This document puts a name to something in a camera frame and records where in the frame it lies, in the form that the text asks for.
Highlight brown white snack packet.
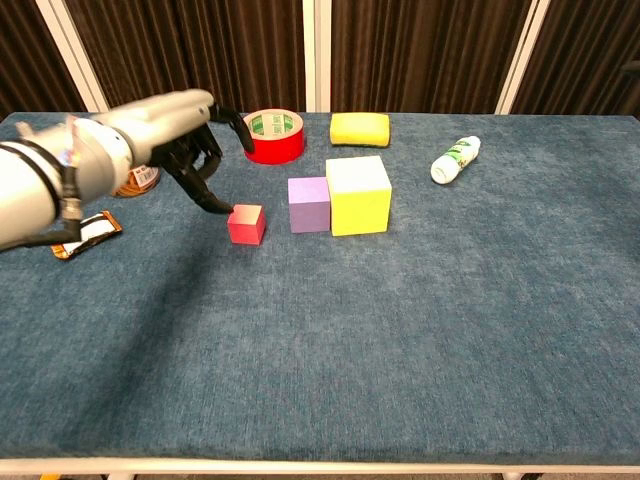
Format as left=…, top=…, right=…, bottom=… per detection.
left=49, top=210, right=124, bottom=262

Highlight small pinkish red foam cube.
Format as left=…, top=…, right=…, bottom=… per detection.
left=227, top=204, right=267, bottom=246

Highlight clear jar orange snacks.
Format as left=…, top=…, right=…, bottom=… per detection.
left=112, top=163, right=161, bottom=199

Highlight large yellow foam cube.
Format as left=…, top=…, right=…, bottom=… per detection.
left=325, top=155, right=393, bottom=238

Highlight red tape roll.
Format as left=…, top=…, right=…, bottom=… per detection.
left=243, top=108, right=305, bottom=165

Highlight dark pleated partition panel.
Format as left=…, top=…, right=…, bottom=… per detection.
left=497, top=0, right=640, bottom=117
left=317, top=0, right=539, bottom=115
left=37, top=0, right=319, bottom=115
left=0, top=0, right=110, bottom=122

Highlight yellow sponge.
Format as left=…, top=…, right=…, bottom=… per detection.
left=329, top=112, right=392, bottom=149

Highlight purple foam cube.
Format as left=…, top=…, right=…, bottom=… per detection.
left=287, top=176, right=332, bottom=234

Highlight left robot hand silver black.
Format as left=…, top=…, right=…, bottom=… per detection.
left=107, top=88, right=255, bottom=216

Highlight white bottle green label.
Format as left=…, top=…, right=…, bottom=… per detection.
left=430, top=135, right=482, bottom=185

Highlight blue table mat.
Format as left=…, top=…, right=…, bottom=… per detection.
left=0, top=112, right=640, bottom=466

